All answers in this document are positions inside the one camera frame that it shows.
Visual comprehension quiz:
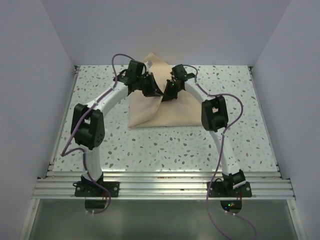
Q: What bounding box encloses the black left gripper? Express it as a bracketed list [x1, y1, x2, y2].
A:
[136, 72, 164, 98]

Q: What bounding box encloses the beige cloth drape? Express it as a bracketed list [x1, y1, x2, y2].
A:
[127, 51, 205, 130]

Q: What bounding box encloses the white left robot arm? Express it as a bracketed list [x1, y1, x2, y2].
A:
[71, 60, 163, 197]

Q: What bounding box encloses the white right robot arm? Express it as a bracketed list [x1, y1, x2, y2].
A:
[163, 64, 246, 197]

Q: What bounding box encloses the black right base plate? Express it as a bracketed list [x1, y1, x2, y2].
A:
[207, 178, 253, 198]

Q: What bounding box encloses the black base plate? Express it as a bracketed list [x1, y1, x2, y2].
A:
[72, 181, 120, 198]
[207, 178, 253, 198]

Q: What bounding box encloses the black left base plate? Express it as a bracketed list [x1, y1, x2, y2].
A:
[72, 181, 120, 198]

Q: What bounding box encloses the aluminium rail frame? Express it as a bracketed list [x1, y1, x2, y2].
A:
[21, 65, 307, 240]

